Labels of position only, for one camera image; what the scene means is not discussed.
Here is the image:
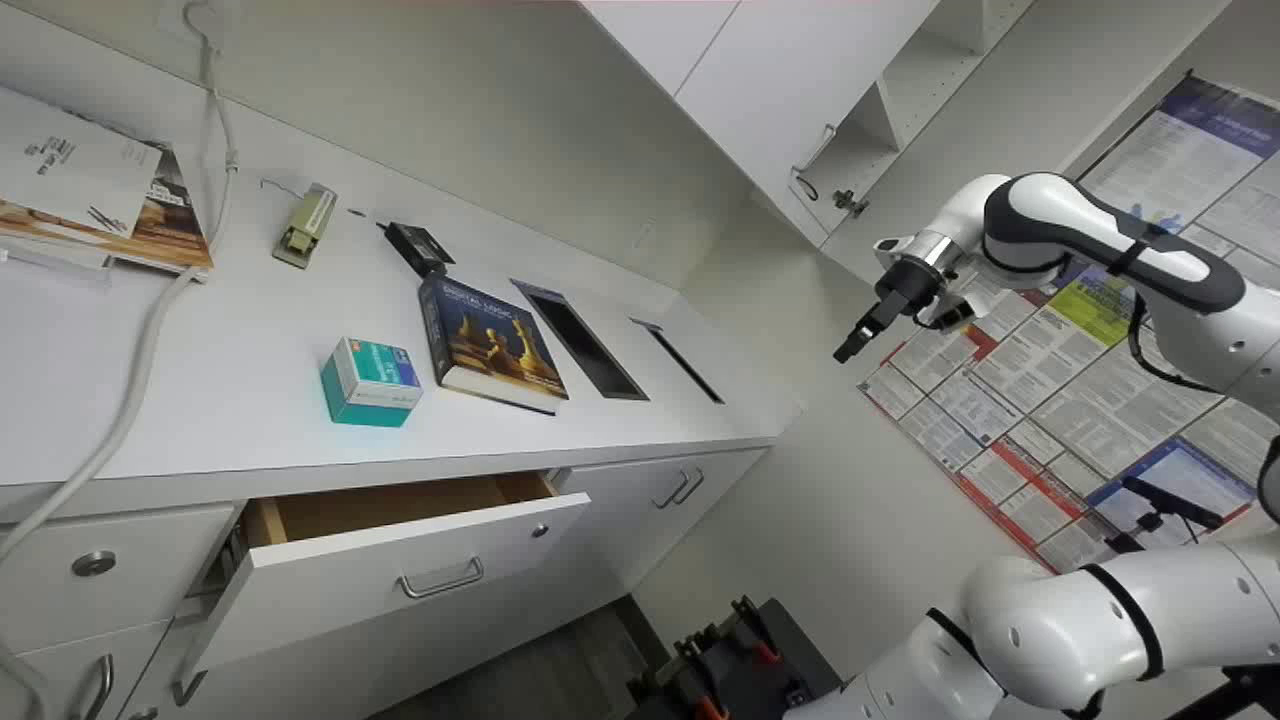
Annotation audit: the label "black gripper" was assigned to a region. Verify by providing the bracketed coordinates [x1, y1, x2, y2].
[831, 254, 945, 362]

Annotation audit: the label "white wooden drawer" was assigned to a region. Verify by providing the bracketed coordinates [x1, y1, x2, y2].
[172, 471, 587, 704]

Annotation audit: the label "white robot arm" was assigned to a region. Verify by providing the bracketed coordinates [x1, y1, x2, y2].
[784, 171, 1280, 720]

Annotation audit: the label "left lower drawer fronts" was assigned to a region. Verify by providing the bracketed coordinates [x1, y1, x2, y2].
[0, 503, 239, 720]

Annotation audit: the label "white upper cabinets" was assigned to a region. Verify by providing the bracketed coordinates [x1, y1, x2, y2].
[576, 0, 1236, 285]

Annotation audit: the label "white lower cabinet doors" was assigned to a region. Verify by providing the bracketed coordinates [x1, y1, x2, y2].
[565, 449, 758, 586]

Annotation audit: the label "rectangular counter opening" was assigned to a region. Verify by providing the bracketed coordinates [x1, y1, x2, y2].
[514, 281, 644, 401]

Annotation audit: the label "black red tools on floor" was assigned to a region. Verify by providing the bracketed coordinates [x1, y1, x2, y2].
[624, 596, 838, 720]

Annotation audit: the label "dark hardcover book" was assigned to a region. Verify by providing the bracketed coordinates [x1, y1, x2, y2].
[421, 275, 569, 414]

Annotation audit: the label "small black device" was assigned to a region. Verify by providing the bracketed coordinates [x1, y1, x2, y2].
[385, 223, 451, 275]

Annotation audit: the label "teal small box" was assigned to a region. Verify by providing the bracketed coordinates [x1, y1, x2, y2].
[320, 335, 424, 427]

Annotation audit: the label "black tripod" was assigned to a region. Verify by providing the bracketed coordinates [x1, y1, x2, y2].
[1166, 665, 1280, 720]

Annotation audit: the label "stack of papers and magazines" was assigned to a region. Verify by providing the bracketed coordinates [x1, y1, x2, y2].
[0, 89, 212, 281]

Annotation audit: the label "wall poster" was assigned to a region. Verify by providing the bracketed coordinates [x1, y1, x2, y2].
[869, 76, 1280, 568]

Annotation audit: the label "white cable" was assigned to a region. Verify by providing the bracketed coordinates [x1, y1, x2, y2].
[0, 0, 245, 720]

